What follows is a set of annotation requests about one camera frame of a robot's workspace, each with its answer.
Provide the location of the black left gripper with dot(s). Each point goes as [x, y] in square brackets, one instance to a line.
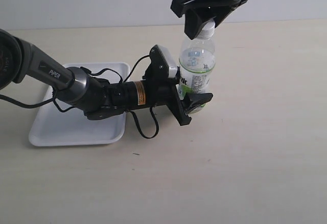
[145, 94]

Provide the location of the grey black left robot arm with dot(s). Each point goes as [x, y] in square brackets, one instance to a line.
[95, 96]

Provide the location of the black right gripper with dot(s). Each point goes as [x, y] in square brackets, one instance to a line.
[199, 12]

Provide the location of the white rectangular plastic tray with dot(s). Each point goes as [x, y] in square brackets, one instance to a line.
[54, 128]

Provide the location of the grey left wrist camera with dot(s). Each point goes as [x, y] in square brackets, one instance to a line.
[162, 63]

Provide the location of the white bottle cap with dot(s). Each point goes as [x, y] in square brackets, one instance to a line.
[208, 27]

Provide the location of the clear plastic drink bottle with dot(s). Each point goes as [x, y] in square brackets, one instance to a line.
[196, 61]

